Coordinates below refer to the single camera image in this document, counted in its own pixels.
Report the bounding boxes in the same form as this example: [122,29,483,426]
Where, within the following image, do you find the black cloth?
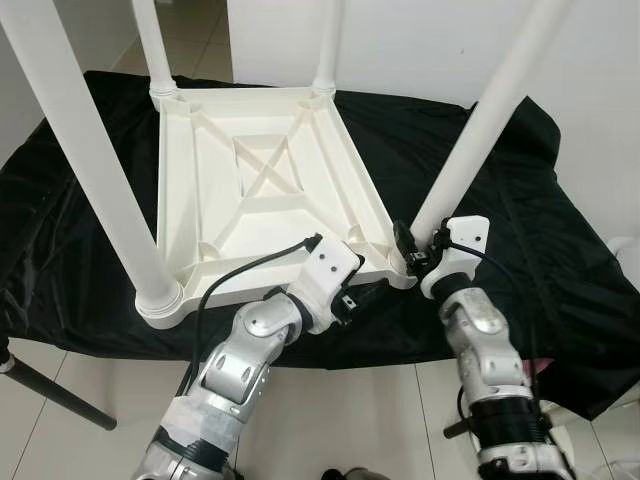
[0,68,640,423]

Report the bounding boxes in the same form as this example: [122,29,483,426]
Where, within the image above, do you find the white plastic table top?
[134,85,423,329]

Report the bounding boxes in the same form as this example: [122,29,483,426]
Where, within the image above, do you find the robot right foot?
[320,466,375,480]

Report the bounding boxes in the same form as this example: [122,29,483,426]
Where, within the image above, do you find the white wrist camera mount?
[419,214,492,301]
[294,237,364,335]

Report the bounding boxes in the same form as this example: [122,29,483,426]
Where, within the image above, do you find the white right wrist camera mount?
[419,214,492,301]

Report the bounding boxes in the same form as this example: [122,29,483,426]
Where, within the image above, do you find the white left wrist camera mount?
[294,237,364,335]

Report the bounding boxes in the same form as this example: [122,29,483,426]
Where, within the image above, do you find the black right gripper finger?
[392,219,420,278]

